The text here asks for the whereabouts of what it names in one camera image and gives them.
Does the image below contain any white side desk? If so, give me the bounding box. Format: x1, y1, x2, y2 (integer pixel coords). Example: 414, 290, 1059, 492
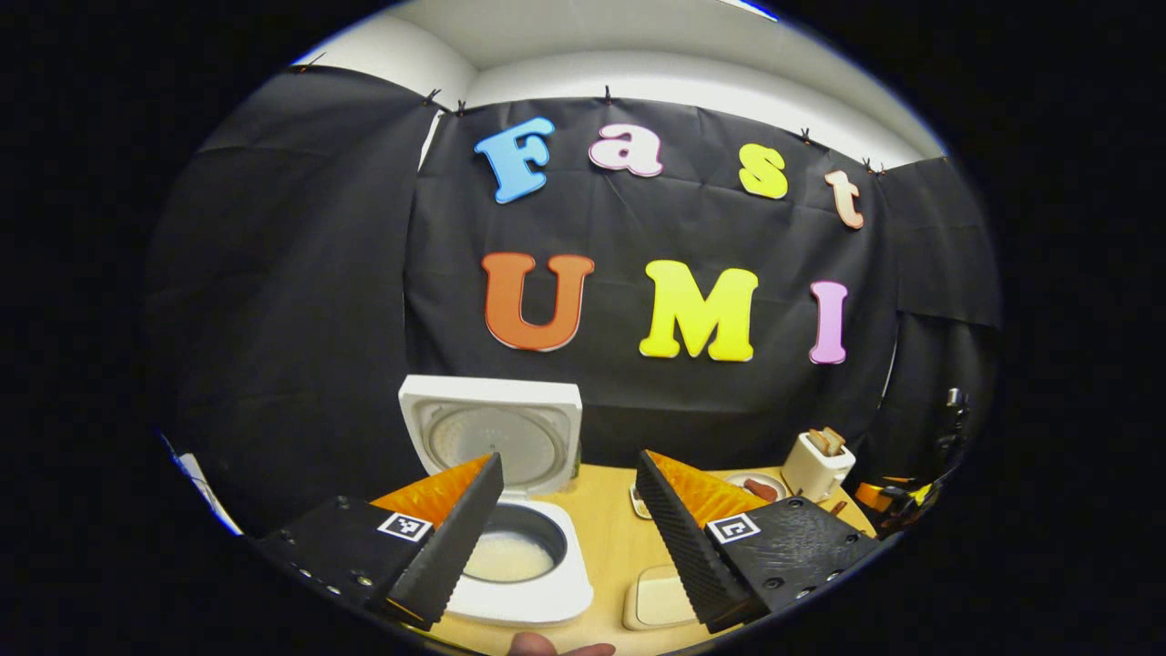
171, 446, 244, 536

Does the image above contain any white rice cooker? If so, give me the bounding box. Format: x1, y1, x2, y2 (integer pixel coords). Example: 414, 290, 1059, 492
398, 374, 595, 628

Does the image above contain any white rice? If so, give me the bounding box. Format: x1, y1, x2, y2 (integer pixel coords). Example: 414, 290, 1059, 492
465, 531, 557, 584

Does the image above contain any round white plate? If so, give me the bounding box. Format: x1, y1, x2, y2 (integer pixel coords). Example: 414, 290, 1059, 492
724, 470, 790, 504

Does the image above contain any white toaster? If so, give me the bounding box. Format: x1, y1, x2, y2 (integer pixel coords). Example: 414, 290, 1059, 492
781, 428, 857, 504

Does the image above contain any cream square switch panel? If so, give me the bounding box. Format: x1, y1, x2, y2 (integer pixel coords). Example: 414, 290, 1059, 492
622, 565, 699, 631

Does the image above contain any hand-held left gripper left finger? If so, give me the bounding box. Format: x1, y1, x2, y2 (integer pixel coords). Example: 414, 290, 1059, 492
258, 454, 507, 630

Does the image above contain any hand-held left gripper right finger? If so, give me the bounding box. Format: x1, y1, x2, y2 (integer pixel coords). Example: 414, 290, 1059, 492
635, 451, 889, 636

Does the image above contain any black backdrop cloth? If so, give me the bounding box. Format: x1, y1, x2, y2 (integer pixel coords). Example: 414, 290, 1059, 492
146, 64, 1003, 534

